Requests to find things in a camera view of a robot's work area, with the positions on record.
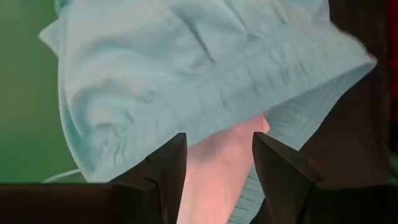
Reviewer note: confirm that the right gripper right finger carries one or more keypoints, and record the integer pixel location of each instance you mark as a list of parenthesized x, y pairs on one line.
[(311, 205)]

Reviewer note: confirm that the green table mat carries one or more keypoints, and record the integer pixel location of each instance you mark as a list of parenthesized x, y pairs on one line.
[(25, 109)]

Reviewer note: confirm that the red plastic laundry bin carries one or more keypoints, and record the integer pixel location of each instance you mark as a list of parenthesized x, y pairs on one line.
[(393, 46)]

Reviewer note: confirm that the teal garment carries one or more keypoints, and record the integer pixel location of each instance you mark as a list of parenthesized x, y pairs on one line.
[(171, 77)]

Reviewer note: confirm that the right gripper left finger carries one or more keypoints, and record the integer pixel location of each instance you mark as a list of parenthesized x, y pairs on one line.
[(93, 205)]

